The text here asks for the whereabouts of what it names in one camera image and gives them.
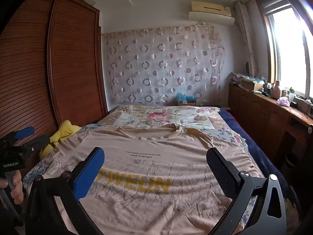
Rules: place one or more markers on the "window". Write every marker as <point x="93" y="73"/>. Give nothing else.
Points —
<point x="291" y="53"/>

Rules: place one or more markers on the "wooden slatted wardrobe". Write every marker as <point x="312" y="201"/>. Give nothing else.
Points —
<point x="68" y="66"/>

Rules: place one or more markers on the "black trash bin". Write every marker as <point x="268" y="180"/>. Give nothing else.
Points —
<point x="291" y="162"/>

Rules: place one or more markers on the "white box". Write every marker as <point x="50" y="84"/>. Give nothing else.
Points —
<point x="88" y="1"/>

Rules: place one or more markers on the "navy blue blanket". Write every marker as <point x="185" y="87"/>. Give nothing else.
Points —
<point x="251" y="137"/>

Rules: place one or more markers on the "stack of magazines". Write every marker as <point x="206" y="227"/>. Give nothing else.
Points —
<point x="236" y="79"/>

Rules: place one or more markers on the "person's left hand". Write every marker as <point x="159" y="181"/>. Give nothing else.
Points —
<point x="17" y="188"/>

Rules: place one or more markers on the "yellow cloth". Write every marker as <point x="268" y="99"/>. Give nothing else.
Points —
<point x="66" y="129"/>

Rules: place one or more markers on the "circle-patterned sheer curtain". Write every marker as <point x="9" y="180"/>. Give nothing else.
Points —
<point x="159" y="66"/>

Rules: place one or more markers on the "cardboard box with blue items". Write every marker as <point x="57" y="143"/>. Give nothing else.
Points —
<point x="187" y="100"/>

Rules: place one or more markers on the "small black box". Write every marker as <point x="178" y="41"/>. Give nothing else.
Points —
<point x="294" y="104"/>

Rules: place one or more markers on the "wall air conditioner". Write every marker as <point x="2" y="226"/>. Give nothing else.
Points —
<point x="210" y="14"/>

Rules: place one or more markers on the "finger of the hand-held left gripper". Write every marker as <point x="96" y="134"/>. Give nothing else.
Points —
<point x="39" y="142"/>
<point x="24" y="132"/>

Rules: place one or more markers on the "green-capped bottle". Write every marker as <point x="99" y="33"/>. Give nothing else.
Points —
<point x="291" y="96"/>

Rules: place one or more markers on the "beige printed t-shirt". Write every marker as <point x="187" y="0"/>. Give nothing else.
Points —
<point x="146" y="176"/>

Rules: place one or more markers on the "lavender bag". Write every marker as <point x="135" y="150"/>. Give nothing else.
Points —
<point x="283" y="102"/>

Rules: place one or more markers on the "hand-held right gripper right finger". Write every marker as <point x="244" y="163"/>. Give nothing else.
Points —
<point x="217" y="169"/>

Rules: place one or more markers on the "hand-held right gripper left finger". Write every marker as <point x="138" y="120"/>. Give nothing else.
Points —
<point x="90" y="173"/>

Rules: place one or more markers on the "wooden side cabinet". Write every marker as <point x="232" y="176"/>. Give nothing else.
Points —
<point x="259" y="115"/>

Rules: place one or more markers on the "pink bottle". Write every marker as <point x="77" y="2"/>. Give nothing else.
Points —
<point x="276" y="91"/>

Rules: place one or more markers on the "open cardboard box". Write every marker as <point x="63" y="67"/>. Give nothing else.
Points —
<point x="251" y="85"/>

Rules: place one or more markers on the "blue floral white sheet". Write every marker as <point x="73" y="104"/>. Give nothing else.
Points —
<point x="225" y="133"/>

